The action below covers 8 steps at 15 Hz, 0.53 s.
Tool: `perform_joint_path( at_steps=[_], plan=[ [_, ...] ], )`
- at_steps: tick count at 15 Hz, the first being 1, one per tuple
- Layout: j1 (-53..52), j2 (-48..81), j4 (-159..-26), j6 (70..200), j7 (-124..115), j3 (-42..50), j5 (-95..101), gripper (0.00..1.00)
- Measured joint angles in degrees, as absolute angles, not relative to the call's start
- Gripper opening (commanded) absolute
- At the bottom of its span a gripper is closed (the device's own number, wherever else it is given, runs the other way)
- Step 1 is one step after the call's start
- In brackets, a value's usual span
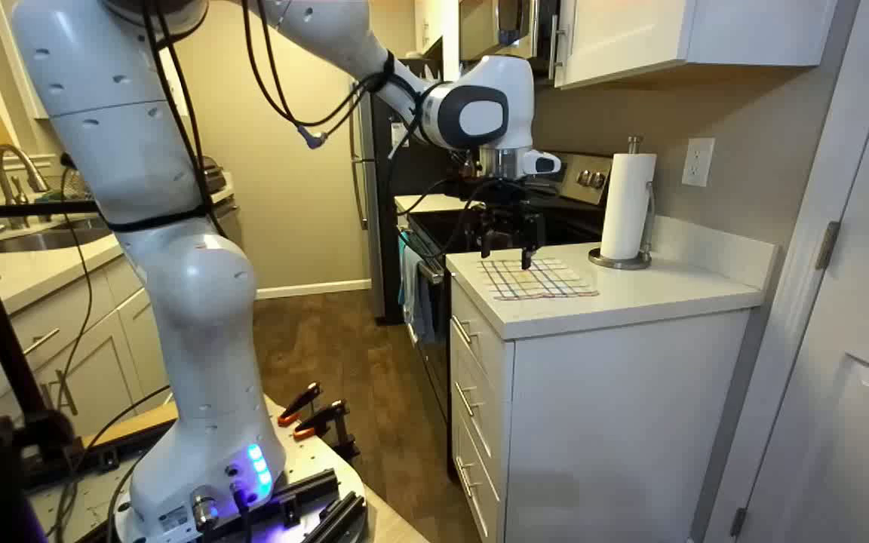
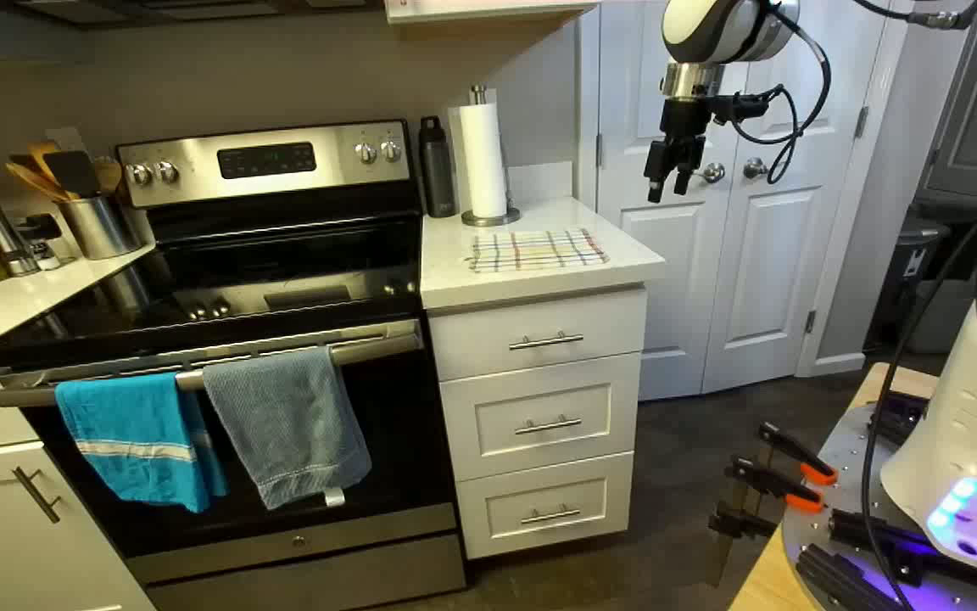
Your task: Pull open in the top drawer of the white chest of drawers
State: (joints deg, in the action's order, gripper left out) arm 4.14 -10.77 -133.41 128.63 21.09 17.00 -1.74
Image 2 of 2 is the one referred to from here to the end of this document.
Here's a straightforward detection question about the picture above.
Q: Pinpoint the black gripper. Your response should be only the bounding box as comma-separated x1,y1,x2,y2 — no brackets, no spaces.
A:
640,93,732,207

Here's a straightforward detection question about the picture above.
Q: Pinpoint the silver bar drawer handle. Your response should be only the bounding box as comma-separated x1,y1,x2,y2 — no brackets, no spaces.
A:
507,325,589,356
514,412,587,442
524,500,587,526

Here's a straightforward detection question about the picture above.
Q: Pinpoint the white drawer with cutlery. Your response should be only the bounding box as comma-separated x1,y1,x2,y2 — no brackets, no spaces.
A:
429,285,651,383

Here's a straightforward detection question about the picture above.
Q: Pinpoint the white chest of drawers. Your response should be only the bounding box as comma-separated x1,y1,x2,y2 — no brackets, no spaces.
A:
416,198,670,563

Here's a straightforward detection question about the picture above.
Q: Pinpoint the white tall panelled drawer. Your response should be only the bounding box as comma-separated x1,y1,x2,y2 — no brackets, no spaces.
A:
438,350,644,486

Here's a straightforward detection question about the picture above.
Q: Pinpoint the white short panelled drawer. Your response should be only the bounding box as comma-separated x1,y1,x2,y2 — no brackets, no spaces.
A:
455,449,638,563

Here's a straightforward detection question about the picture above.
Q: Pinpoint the white panelled door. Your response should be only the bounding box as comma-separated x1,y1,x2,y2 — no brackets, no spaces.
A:
699,0,888,396
595,0,743,407

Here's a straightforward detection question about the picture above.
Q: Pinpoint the silver paper towel holder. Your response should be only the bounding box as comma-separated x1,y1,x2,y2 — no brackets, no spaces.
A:
458,82,524,230

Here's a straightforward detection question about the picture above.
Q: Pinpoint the white paper towel roll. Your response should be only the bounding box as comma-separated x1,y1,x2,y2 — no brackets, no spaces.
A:
444,97,514,224

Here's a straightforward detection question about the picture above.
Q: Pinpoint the black water bottle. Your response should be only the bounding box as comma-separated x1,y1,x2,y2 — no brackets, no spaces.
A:
414,112,458,219

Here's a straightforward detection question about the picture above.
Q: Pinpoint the dark trash bin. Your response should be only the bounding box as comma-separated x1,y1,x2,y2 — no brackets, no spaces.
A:
870,215,957,356

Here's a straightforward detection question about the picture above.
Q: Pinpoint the black clamp with orange tip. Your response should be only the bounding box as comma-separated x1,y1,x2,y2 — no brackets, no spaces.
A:
752,417,846,491
727,451,831,518

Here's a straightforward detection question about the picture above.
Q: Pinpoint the metal robot mounting plate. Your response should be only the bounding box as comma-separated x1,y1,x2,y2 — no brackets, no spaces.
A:
778,400,977,611

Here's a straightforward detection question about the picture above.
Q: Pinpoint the plain black clamp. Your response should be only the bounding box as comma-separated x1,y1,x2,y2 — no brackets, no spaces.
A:
705,509,785,544

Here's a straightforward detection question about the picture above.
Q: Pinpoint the stainless steel electric stove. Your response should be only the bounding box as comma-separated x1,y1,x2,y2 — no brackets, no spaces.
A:
0,116,473,611

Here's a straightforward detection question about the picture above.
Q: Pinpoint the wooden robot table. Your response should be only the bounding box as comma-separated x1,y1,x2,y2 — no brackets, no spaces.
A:
727,359,977,611

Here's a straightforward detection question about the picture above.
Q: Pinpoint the grey blue hand towel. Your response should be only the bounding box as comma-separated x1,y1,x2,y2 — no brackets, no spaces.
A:
202,344,376,514

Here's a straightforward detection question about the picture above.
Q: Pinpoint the dark range hood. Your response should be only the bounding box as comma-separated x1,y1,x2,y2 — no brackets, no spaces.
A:
0,0,389,34

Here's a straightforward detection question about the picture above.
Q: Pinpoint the bright blue striped towel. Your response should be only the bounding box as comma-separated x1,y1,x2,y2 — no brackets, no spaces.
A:
51,371,236,516

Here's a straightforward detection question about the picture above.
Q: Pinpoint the black spatula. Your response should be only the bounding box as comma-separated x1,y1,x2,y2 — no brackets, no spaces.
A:
40,147,104,205

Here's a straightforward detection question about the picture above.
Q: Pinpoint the wooden spatula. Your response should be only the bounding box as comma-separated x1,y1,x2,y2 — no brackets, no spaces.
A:
20,135,65,171

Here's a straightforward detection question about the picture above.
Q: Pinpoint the wooden spoon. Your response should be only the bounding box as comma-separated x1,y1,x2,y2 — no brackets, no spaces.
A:
0,157,75,207

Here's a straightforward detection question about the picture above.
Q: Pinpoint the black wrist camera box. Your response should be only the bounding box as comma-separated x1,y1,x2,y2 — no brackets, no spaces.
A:
722,88,778,125

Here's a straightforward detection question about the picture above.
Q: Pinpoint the black camera cable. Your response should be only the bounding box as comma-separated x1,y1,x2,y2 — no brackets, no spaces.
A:
731,4,838,187

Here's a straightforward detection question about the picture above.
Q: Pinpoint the white wall cabinet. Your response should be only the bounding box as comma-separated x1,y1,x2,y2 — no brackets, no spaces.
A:
380,0,601,30

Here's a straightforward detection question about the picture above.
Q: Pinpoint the long black robot cable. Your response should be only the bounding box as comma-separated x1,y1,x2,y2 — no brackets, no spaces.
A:
855,165,977,611

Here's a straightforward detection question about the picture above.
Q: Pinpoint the silver oven door handle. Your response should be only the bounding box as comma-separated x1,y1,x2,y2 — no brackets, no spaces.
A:
0,320,432,412

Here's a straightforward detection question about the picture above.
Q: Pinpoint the dark bar cabinet handle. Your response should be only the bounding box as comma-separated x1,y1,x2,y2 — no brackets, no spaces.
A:
9,462,67,526

